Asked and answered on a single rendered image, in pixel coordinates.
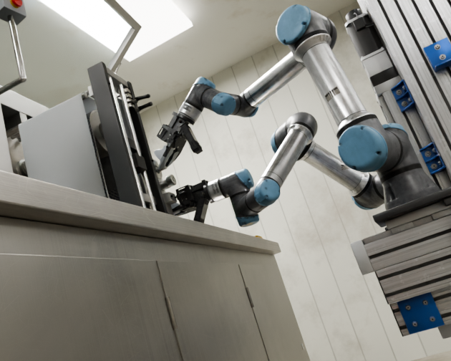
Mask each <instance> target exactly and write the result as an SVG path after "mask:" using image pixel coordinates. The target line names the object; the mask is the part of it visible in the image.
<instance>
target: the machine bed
mask: <svg viewBox="0 0 451 361"><path fill-rule="evenodd" d="M0 217H6V218H15V219H21V220H27V221H36V222H42V223H51V224H56V225H63V226H72V227H77V228H87V229H92V230H98V231H108V232H113V233H119V234H128V235H134V236H144V237H149V238H154V239H164V240H170V241H179V242H185V243H190V244H200V245H206V246H215V247H221V248H226V249H235V250H241V251H251V252H256V253H262V254H271V255H274V254H278V253H281V249H280V247H279V245H278V242H275V241H269V240H266V239H262V238H259V237H255V236H250V235H248V234H242V233H239V232H236V231H232V230H228V229H225V228H220V227H217V226H212V225H209V224H206V223H201V222H198V221H193V220H190V219H186V218H182V217H179V216H174V215H170V214H168V213H163V212H159V211H154V210H152V209H149V208H143V207H140V206H136V205H132V204H129V203H124V202H122V201H116V200H113V199H110V198H105V197H102V196H97V195H94V194H91V193H86V192H83V191H78V190H75V189H72V188H67V187H64V186H58V185H56V184H53V183H48V182H44V181H42V180H37V179H33V178H28V177H26V176H22V175H17V174H14V173H10V172H6V171H3V170H0Z"/></svg>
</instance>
